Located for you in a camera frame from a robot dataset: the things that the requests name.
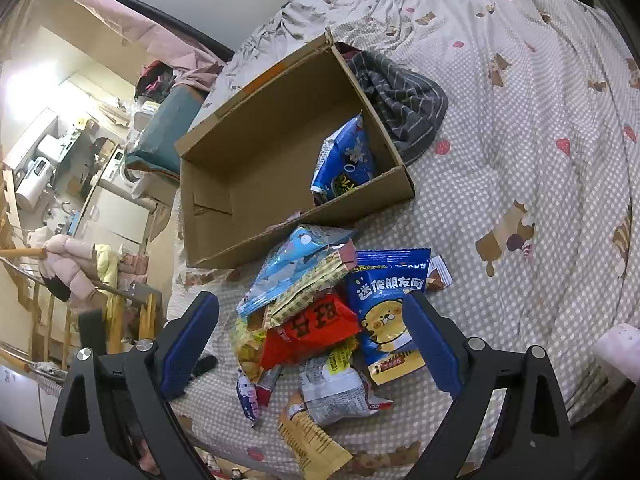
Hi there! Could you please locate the grey striped garment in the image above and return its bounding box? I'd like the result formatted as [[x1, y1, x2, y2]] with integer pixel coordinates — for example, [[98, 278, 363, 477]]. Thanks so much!
[[336, 42, 448, 166]]

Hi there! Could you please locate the teal pillow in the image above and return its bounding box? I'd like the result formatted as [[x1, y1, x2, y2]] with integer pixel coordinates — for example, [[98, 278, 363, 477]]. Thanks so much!
[[125, 84, 205, 181]]

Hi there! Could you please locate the blue white snack bag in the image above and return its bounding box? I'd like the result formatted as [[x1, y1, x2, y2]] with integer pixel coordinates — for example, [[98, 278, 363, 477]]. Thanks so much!
[[310, 113, 378, 205]]

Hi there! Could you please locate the yellow checkered snack packet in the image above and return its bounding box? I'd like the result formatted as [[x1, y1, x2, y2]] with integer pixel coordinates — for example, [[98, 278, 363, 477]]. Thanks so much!
[[262, 240, 357, 330]]

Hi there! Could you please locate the small red white blue packet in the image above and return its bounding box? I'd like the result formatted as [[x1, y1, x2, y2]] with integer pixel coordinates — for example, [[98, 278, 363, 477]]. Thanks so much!
[[236, 368, 262, 426]]

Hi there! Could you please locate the white grey snack bag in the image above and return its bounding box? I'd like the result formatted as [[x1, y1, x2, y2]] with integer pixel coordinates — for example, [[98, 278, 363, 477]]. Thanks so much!
[[299, 353, 394, 428]]

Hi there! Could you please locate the pink quilt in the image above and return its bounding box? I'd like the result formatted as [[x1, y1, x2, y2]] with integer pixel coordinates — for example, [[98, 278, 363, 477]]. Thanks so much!
[[73, 0, 226, 92]]

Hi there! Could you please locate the blue bear cookie bag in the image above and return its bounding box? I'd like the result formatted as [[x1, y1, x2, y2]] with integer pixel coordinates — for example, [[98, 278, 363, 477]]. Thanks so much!
[[344, 248, 431, 386]]

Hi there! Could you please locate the yellow chips bag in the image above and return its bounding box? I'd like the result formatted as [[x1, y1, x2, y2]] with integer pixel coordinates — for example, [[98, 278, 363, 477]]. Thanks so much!
[[230, 308, 267, 382]]

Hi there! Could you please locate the red snack bag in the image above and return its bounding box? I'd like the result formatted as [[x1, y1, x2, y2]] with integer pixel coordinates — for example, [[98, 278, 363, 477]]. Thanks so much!
[[259, 292, 360, 370]]

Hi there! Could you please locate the tan brown snack packet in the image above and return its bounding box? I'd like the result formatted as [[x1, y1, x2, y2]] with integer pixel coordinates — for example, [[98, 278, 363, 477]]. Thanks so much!
[[278, 392, 352, 480]]

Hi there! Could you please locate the brown cardboard box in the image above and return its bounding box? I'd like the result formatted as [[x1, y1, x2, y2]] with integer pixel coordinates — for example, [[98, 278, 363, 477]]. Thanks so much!
[[175, 34, 416, 269]]

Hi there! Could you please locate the pink plush jacket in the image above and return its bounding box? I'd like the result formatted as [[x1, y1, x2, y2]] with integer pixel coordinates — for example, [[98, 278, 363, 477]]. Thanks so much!
[[27, 226, 107, 310]]

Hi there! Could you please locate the small brown white candy bar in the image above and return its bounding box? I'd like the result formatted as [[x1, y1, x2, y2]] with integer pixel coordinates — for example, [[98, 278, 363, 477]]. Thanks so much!
[[425, 256, 454, 292]]

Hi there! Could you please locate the light blue snack bag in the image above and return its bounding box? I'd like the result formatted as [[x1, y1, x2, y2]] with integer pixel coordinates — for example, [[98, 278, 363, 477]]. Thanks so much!
[[236, 224, 354, 318]]

